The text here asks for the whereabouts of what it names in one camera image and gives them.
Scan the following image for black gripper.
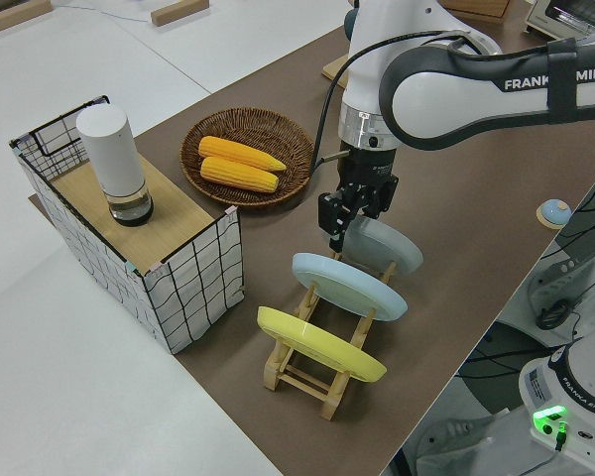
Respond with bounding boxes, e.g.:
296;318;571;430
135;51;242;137
318;147;400;253

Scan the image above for gray plate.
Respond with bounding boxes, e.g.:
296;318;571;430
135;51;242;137
336;215;424;276

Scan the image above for light blue plate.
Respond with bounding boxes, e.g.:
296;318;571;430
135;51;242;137
291;251;409;322

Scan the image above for yellow plate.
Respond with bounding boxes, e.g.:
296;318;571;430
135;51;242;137
256;305;389;384

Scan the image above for wooden plate rack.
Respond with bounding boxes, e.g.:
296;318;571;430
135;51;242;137
262;250;398;421

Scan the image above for brown table mat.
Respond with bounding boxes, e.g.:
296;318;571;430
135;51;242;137
27;19;595;476

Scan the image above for yellow corn cob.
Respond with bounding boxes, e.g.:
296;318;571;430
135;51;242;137
197;136;288;173
199;156;281;193

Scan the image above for wooden mug tree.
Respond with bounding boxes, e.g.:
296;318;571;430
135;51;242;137
320;54;352;81

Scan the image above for brown wicker basket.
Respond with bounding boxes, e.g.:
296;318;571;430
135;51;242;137
179;107;318;209

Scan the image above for wooden board shelf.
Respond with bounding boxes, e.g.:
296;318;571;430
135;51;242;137
49;156;215;264

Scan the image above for blue service bell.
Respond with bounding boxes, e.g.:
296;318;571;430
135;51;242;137
535;198;571;230

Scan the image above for white floor device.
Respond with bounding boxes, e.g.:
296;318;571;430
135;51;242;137
525;237;595;328

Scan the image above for wooden box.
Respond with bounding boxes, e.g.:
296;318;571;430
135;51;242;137
438;0;513;25

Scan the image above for white cylindrical bottle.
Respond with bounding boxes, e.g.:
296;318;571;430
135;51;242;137
75;102;156;228

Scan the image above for long wooden block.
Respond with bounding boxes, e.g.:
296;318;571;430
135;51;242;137
0;0;54;35
150;0;210;26

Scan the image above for white toaster oven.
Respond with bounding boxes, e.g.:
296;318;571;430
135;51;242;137
523;0;595;45

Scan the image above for black plug with green light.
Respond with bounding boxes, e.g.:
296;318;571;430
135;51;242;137
552;418;571;453

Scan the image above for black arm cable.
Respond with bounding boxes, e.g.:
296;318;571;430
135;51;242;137
310;29;482;173

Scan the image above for white grid pattern wire box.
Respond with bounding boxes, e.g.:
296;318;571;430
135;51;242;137
8;93;244;356

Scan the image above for coiled black cable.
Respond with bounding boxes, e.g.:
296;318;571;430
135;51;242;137
535;297;576;331

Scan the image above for black velcro strap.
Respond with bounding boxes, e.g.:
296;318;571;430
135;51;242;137
546;37;580;120

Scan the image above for thin blue cable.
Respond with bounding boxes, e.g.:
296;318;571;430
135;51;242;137
52;0;153;24

